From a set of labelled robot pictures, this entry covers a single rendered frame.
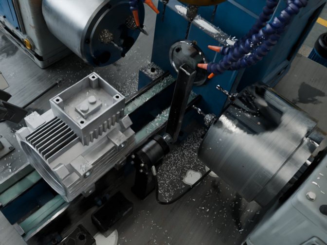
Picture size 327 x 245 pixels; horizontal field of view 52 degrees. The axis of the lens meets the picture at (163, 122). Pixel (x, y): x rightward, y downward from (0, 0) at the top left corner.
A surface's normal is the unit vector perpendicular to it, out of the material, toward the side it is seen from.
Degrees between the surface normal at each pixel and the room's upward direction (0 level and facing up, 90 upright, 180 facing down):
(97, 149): 0
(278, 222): 90
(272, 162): 43
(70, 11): 50
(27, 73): 0
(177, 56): 90
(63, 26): 77
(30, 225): 0
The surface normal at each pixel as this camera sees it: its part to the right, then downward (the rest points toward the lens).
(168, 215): 0.12, -0.57
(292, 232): -0.68, 0.55
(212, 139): -0.58, 0.26
